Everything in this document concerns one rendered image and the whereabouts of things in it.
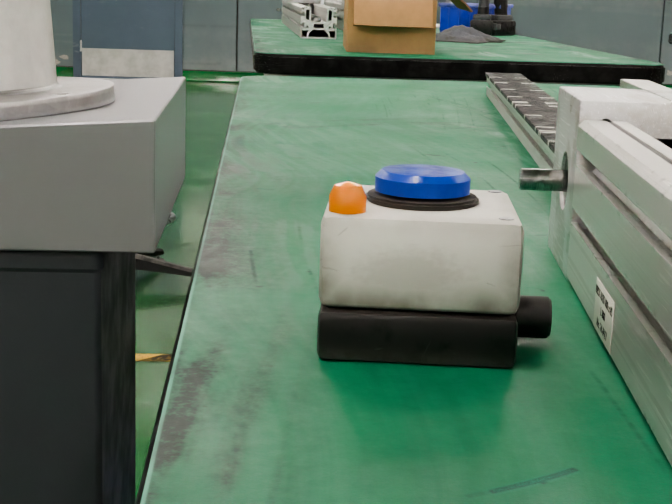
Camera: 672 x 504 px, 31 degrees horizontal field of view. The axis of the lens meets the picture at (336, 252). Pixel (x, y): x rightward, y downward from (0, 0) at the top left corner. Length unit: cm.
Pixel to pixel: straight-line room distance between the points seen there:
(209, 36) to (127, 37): 75
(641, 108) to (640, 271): 19
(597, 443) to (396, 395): 8
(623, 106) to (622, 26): 1144
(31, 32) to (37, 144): 10
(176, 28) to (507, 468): 1124
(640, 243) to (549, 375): 7
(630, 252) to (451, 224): 7
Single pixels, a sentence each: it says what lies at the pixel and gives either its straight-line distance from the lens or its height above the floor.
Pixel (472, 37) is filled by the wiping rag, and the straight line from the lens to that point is 355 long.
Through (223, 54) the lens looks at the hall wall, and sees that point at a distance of 1163.
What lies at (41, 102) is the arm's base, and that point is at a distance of 72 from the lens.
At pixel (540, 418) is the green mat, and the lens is 45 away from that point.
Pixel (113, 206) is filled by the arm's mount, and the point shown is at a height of 81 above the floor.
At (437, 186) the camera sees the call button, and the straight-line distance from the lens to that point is 50.
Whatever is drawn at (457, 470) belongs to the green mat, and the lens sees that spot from 39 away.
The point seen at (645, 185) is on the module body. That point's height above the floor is 86.
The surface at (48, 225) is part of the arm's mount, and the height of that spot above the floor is 79.
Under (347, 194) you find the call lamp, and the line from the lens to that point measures 48.
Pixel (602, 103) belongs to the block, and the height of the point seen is 87.
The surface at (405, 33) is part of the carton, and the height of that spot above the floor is 83.
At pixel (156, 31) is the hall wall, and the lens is 1163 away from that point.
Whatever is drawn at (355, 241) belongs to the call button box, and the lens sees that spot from 48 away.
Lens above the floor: 93
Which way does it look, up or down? 12 degrees down
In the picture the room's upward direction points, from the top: 2 degrees clockwise
